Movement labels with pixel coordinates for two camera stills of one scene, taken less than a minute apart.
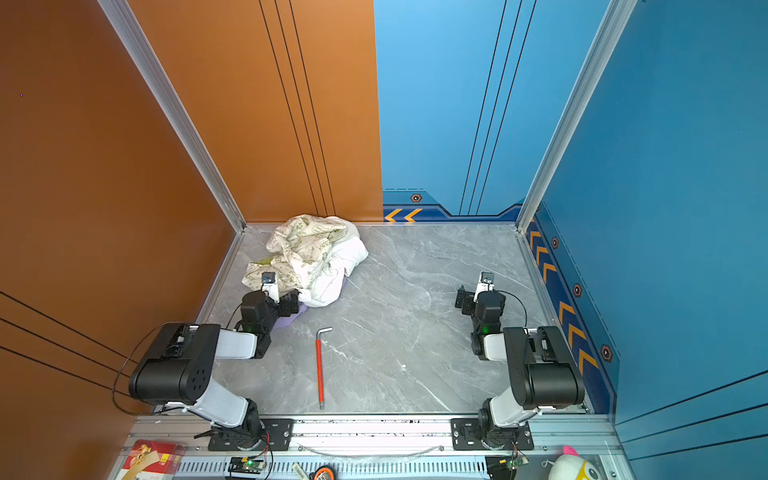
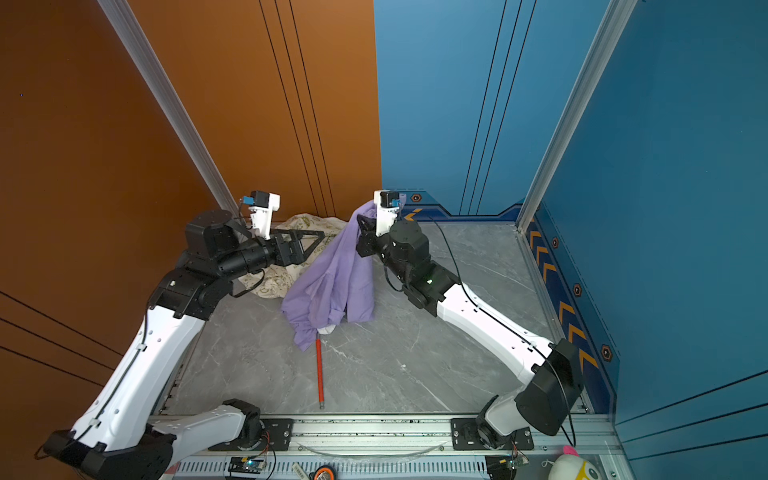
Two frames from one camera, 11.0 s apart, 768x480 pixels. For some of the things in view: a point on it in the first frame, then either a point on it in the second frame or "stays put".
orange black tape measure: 323,472 stays put
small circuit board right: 517,461 stays put
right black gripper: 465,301 → 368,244
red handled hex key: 320,365 stays put
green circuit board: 246,465 stays put
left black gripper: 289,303 → 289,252
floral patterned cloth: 292,250 stays put
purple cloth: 287,321 → 332,282
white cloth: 326,268 → 327,329
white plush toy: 570,466 stays put
